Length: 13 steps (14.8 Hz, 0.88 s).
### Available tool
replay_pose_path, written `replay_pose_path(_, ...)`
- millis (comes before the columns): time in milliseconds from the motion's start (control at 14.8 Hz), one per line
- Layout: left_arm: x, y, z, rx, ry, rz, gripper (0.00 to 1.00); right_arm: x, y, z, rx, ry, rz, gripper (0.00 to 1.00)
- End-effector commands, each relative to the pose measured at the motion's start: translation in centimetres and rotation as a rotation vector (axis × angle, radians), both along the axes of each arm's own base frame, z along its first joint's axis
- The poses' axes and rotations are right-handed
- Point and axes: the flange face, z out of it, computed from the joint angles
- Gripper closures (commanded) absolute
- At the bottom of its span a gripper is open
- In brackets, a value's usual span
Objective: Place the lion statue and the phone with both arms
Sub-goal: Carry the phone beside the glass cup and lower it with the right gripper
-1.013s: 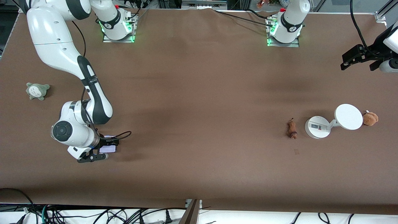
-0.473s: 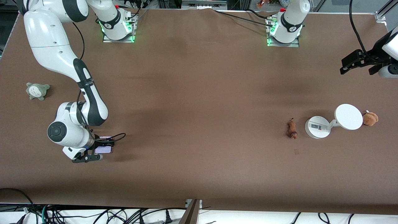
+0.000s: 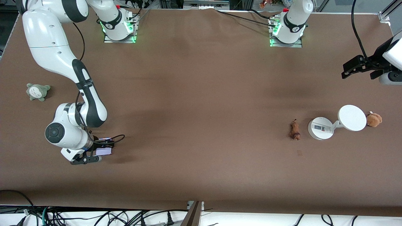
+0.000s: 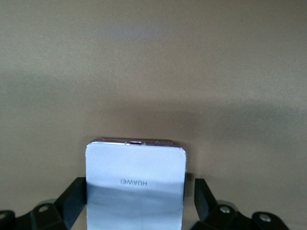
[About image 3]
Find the brown plush keychain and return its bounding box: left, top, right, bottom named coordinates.
left=366, top=111, right=383, bottom=127

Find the black cable across table edge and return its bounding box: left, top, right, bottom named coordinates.
left=217, top=9, right=278, bottom=26

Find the aluminium corner frame profile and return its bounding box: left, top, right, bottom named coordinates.
left=378, top=0, right=402, bottom=24

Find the aluminium table leg profile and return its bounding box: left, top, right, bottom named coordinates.
left=181, top=201, right=205, bottom=226

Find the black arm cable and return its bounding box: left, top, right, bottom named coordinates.
left=73, top=22, right=126, bottom=148
left=351, top=0, right=379, bottom=65

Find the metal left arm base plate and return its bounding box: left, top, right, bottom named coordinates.
left=269, top=17, right=303, bottom=48

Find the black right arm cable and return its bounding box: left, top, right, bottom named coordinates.
left=73, top=22, right=126, bottom=148

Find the brown lion statue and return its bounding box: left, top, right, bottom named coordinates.
left=289, top=119, right=301, bottom=141

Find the grey green plush toy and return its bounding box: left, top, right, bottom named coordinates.
left=26, top=83, right=51, bottom=102

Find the grey metal frame rail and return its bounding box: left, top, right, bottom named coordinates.
left=183, top=0, right=230, bottom=10

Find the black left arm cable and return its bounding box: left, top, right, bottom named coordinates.
left=351, top=0, right=379, bottom=65

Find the black looped floor cable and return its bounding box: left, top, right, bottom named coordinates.
left=0, top=189, right=35, bottom=217

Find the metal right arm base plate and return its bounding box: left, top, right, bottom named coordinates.
left=104, top=13, right=139, bottom=44

